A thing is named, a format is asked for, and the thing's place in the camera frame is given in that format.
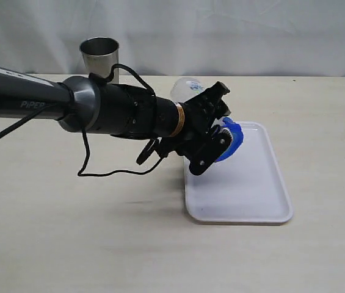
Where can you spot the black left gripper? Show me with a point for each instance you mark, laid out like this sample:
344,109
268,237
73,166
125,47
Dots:
202,147

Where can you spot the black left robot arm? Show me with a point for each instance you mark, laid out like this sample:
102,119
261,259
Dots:
95,105

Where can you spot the clear plastic tall container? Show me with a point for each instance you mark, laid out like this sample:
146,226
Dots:
186,88

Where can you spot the stainless steel tumbler cup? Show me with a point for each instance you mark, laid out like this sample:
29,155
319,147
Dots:
99,55

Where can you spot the blue plastic container lid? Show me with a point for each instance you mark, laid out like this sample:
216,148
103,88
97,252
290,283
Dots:
235,131

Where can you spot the white rectangular plastic tray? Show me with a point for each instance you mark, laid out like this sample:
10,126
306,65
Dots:
245,189

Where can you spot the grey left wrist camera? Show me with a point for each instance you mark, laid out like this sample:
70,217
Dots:
226,137

